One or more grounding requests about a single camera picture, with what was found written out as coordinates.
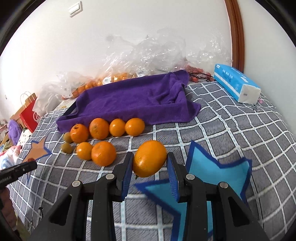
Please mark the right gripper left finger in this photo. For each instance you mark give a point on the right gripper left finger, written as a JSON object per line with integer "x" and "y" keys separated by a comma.
{"x": 110, "y": 188}

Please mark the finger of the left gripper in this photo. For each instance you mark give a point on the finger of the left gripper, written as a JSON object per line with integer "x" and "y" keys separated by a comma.
{"x": 10, "y": 175}

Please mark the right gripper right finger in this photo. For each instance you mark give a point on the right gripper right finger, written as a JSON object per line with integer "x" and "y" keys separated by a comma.
{"x": 189, "y": 189}

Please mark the oval orange fruit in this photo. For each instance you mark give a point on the oval orange fruit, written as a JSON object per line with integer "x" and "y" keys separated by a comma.
{"x": 149, "y": 158}

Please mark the small orange back row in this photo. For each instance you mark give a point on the small orange back row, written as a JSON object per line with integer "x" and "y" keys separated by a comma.
{"x": 117, "y": 127}

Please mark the small orange row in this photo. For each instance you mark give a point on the small orange row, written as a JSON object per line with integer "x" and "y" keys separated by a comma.
{"x": 117, "y": 127}
{"x": 84, "y": 150}

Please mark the green-brown small fruit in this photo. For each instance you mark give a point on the green-brown small fruit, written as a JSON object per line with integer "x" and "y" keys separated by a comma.
{"x": 67, "y": 138}
{"x": 67, "y": 148}

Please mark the large orange front row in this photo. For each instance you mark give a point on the large orange front row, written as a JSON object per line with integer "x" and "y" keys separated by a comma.
{"x": 103, "y": 153}

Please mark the large orange row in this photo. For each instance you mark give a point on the large orange row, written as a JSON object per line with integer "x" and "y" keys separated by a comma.
{"x": 103, "y": 153}
{"x": 99, "y": 128}

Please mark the purple plush toy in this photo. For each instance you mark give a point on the purple plush toy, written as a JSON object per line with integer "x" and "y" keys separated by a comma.
{"x": 15, "y": 131}

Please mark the small orange front row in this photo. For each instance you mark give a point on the small orange front row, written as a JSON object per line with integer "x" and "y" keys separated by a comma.
{"x": 84, "y": 150}

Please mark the red paper shopping bag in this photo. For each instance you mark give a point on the red paper shopping bag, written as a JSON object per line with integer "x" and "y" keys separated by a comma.
{"x": 25, "y": 116}

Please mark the large orange back row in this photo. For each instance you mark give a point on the large orange back row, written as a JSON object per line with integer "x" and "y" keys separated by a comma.
{"x": 99, "y": 128}

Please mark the orange with stem left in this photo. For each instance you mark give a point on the orange with stem left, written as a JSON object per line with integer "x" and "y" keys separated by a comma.
{"x": 79, "y": 133}

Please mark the orange back row right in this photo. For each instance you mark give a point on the orange back row right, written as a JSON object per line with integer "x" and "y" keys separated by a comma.
{"x": 134, "y": 126}

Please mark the grey checked bed cover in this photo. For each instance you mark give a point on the grey checked bed cover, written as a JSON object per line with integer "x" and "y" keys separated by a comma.
{"x": 226, "y": 129}

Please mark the black tray under towel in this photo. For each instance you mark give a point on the black tray under towel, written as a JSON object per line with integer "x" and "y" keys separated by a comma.
{"x": 71, "y": 109}

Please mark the purple towel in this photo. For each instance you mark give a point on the purple towel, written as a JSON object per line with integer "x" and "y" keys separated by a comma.
{"x": 155, "y": 99}

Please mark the white plastic bag left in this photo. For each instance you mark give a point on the white plastic bag left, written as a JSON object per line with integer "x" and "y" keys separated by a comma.
{"x": 46, "y": 97}

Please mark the red dates pile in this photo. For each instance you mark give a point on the red dates pile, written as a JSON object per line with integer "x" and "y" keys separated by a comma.
{"x": 198, "y": 74}

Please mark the blue white tissue pack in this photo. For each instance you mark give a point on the blue white tissue pack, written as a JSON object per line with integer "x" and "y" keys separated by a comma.
{"x": 240, "y": 87}

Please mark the clear plastic bag of oranges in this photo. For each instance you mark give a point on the clear plastic bag of oranges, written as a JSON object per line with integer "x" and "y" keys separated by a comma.
{"x": 115, "y": 68}

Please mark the clear crumpled plastic bag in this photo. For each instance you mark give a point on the clear crumpled plastic bag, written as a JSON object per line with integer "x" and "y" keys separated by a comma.
{"x": 167, "y": 51}

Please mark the brown wooden door frame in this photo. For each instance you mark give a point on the brown wooden door frame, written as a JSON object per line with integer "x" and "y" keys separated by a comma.
{"x": 237, "y": 34}

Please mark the white wall switch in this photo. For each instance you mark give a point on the white wall switch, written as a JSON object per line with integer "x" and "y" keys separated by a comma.
{"x": 75, "y": 9}

